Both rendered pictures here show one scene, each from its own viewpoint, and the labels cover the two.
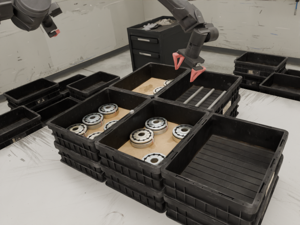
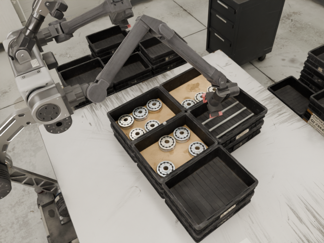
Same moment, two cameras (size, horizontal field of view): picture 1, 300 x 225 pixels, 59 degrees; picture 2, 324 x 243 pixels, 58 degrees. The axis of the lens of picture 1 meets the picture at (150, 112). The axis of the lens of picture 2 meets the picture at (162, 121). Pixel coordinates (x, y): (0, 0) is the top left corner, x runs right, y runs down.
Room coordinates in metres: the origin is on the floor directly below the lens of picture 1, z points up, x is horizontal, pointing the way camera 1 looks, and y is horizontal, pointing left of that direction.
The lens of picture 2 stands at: (-0.03, -0.30, 2.27)
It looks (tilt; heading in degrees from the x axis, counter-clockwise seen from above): 50 degrees down; 21
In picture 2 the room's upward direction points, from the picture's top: 6 degrees counter-clockwise
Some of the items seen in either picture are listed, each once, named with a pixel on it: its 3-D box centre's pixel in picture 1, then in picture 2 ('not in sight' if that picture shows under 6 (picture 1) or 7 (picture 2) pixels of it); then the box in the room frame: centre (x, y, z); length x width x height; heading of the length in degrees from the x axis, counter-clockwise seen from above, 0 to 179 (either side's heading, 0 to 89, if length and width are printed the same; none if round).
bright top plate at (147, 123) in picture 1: (156, 122); (182, 133); (1.01, -0.02, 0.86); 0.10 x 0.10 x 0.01
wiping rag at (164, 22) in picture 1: (164, 21); not in sight; (2.98, -0.27, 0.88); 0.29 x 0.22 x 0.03; 135
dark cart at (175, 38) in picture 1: (164, 63); (242, 26); (2.87, -0.23, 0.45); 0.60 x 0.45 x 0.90; 135
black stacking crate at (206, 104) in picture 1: (199, 97); (226, 117); (1.19, -0.26, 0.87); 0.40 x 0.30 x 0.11; 141
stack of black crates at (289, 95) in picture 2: not in sight; (291, 102); (2.02, -0.80, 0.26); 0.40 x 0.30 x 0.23; 45
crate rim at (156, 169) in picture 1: (155, 128); (174, 144); (0.87, -0.01, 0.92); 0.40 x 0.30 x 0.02; 141
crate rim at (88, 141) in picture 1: (101, 111); (145, 113); (1.06, 0.22, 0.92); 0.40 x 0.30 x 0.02; 141
